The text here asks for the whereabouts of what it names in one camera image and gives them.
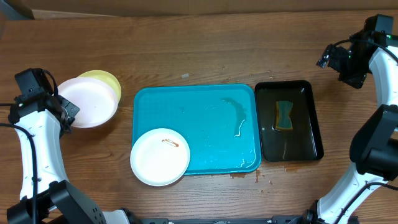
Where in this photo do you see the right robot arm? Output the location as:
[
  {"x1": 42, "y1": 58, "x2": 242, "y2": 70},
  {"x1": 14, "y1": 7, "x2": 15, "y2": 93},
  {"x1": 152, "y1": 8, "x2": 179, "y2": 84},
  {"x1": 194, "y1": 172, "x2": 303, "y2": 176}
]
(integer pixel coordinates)
[{"x1": 291, "y1": 14, "x2": 397, "y2": 224}]

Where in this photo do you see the black water tray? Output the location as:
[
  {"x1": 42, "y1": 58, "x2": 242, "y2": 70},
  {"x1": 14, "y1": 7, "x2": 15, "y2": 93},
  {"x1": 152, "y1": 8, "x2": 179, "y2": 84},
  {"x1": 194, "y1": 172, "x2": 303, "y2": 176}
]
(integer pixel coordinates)
[{"x1": 254, "y1": 80, "x2": 324, "y2": 162}]

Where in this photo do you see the light green plate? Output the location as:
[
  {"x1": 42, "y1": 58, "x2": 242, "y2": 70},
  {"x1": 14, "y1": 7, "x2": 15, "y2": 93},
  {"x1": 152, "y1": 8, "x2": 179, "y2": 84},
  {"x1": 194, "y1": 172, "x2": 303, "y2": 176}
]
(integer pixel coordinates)
[{"x1": 62, "y1": 70, "x2": 121, "y2": 113}]

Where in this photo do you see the white plate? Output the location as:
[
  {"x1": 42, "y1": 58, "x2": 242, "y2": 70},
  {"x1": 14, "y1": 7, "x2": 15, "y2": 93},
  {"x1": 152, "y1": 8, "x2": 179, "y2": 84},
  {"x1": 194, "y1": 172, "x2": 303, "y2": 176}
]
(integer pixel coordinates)
[
  {"x1": 58, "y1": 77, "x2": 119, "y2": 128},
  {"x1": 130, "y1": 128, "x2": 190, "y2": 187}
]

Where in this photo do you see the teal plastic tray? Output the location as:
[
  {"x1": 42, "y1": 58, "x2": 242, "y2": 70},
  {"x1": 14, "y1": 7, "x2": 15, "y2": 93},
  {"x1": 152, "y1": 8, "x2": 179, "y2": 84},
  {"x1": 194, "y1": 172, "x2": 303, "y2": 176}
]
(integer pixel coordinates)
[{"x1": 132, "y1": 84, "x2": 262, "y2": 175}]

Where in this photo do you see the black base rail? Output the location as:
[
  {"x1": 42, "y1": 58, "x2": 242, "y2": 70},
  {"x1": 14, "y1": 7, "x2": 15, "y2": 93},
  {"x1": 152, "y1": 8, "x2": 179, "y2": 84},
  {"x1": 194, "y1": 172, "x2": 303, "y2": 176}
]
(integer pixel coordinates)
[{"x1": 141, "y1": 215, "x2": 306, "y2": 224}]

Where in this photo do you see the green yellow sponge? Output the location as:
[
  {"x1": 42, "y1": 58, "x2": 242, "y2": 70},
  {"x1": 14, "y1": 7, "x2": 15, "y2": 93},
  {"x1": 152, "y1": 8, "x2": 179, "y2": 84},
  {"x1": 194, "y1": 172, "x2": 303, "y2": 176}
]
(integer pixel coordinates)
[{"x1": 274, "y1": 101, "x2": 293, "y2": 131}]

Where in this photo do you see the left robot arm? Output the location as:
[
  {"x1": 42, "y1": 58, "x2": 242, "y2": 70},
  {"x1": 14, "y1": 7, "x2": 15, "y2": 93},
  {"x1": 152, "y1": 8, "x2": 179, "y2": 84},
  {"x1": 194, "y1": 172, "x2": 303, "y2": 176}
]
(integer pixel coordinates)
[{"x1": 6, "y1": 68, "x2": 141, "y2": 224}]

